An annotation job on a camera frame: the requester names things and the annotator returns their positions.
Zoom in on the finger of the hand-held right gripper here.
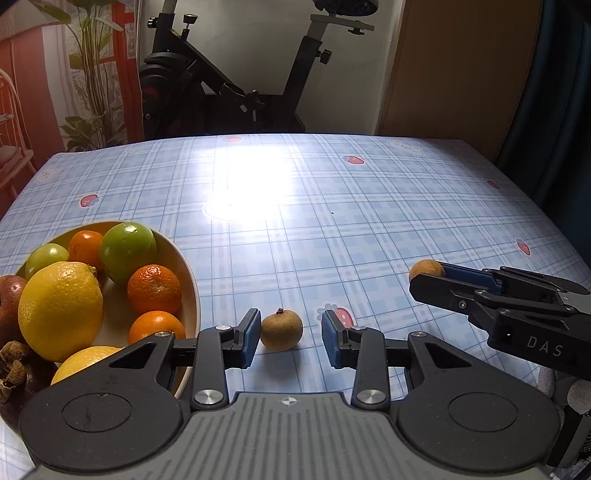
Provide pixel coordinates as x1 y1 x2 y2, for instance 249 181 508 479
409 274 499 330
436 263 591 296

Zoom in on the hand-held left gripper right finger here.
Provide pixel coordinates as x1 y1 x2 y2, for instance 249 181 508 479
321 310 481 411

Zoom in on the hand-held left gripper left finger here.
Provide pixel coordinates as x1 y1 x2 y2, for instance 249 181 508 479
99 308 262 411

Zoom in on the brown longan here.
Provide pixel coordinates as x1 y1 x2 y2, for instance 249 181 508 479
409 259 446 282
260 308 304 350

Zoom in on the smooth orange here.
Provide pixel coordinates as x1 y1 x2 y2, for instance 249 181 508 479
128 311 186 346
68 230 105 271

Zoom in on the bumpy orange mandarin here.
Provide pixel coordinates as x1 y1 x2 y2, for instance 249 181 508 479
127 264 182 316

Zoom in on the beige plate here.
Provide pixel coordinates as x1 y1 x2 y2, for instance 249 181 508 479
0 220 201 432

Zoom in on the large yellow orange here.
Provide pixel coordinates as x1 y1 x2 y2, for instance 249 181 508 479
51 346 123 386
17 261 104 363

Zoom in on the person's right hand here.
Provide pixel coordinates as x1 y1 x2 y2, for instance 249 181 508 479
537 367 591 411

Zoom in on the large green apple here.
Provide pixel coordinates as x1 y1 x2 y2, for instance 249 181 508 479
100 222 158 284

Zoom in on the dark blue curtain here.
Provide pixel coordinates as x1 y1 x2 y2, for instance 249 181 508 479
495 0 591 229

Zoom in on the wooden cabinet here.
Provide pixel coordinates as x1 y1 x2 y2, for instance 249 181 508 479
376 0 541 160

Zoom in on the small green apple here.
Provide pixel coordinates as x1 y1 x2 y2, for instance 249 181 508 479
25 243 70 280

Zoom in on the dark purple mangosteen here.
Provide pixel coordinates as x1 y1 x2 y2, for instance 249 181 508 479
0 340 56 418

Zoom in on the red apple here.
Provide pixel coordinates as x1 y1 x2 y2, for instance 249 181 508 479
0 275 28 344

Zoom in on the black exercise bike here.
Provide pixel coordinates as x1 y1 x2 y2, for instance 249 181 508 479
139 0 382 139

